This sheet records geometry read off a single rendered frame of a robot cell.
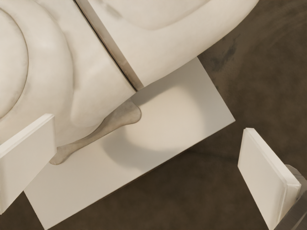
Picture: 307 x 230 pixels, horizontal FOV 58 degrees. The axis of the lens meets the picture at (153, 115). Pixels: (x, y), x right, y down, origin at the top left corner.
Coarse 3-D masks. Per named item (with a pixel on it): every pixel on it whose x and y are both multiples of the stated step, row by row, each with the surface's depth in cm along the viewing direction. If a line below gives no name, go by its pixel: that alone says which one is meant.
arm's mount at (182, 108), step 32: (192, 64) 48; (160, 96) 48; (192, 96) 48; (128, 128) 48; (160, 128) 48; (192, 128) 48; (96, 160) 48; (128, 160) 48; (160, 160) 48; (32, 192) 49; (64, 192) 49; (96, 192) 48
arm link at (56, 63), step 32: (0, 0) 23; (32, 0) 24; (64, 0) 26; (0, 32) 21; (32, 32) 22; (64, 32) 25; (0, 64) 21; (32, 64) 22; (64, 64) 24; (96, 64) 26; (0, 96) 22; (32, 96) 23; (64, 96) 25; (96, 96) 28; (128, 96) 33; (0, 128) 23; (64, 128) 28; (96, 128) 43
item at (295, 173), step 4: (284, 164) 15; (288, 168) 15; (292, 168) 15; (292, 172) 15; (296, 172) 15; (296, 176) 14; (300, 176) 14; (300, 180) 14; (304, 180) 14; (304, 184) 13; (304, 188) 13; (300, 192) 13
